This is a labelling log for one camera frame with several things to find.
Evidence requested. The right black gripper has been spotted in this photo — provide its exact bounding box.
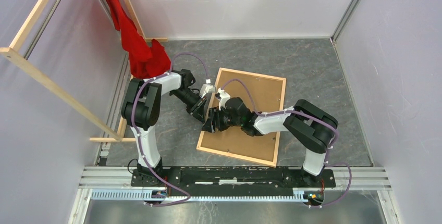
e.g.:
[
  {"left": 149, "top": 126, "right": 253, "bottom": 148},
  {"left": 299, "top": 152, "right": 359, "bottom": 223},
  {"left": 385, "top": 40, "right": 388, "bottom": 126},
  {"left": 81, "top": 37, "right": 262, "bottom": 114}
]
[{"left": 201, "top": 106, "right": 242, "bottom": 134}]

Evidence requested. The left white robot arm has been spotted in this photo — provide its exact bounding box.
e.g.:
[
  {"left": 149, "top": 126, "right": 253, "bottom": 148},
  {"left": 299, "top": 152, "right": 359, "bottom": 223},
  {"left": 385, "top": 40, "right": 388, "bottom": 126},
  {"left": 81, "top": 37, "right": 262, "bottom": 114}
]
[{"left": 121, "top": 69, "right": 216, "bottom": 186}]

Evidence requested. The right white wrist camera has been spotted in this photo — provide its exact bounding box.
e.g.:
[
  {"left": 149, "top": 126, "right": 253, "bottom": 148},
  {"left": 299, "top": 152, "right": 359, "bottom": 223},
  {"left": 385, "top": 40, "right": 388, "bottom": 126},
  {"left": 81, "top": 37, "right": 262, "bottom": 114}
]
[{"left": 215, "top": 88, "right": 231, "bottom": 111}]

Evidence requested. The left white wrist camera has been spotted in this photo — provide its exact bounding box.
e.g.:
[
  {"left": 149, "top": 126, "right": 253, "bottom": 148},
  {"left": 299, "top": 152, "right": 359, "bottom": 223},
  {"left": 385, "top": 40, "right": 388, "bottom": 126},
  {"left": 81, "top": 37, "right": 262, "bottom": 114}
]
[{"left": 199, "top": 79, "right": 217, "bottom": 98}]

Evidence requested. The red cloth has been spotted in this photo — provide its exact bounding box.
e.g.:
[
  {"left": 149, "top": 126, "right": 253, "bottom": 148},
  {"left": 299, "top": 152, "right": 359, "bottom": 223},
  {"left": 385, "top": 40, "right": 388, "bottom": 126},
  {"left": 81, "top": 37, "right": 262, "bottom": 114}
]
[{"left": 106, "top": 0, "right": 171, "bottom": 79}]

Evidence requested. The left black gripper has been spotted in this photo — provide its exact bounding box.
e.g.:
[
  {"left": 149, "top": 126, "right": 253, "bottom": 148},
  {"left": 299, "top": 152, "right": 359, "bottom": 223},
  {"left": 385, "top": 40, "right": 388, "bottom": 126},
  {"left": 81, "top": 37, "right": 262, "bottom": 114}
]
[{"left": 171, "top": 89, "right": 208, "bottom": 124}]

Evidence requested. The light wooden picture frame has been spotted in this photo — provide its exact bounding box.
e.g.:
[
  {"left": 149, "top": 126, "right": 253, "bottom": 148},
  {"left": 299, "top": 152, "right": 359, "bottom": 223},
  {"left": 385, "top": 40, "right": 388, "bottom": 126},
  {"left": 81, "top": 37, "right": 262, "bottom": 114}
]
[{"left": 196, "top": 67, "right": 287, "bottom": 168}]

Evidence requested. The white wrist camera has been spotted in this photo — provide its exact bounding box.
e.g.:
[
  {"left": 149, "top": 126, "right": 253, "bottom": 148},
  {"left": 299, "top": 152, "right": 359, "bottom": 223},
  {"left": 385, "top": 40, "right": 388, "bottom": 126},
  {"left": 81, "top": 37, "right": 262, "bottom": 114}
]
[
  {"left": 199, "top": 79, "right": 217, "bottom": 98},
  {"left": 215, "top": 88, "right": 231, "bottom": 111}
]

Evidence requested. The white slotted cable duct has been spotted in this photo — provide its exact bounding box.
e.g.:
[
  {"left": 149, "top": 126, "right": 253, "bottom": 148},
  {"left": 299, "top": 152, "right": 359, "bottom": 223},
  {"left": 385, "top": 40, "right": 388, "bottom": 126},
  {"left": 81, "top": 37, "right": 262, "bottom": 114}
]
[{"left": 91, "top": 189, "right": 308, "bottom": 203}]

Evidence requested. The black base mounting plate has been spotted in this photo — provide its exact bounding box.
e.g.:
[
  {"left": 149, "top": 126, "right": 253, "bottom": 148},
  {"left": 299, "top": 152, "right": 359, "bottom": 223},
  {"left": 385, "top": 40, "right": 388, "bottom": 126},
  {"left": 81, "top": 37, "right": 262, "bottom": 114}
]
[{"left": 131, "top": 166, "right": 336, "bottom": 197}]

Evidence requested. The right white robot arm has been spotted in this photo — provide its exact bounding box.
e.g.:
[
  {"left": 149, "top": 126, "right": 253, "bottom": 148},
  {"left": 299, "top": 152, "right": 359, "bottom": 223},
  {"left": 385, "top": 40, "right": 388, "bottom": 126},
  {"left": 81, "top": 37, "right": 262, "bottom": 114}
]
[{"left": 202, "top": 97, "right": 339, "bottom": 186}]

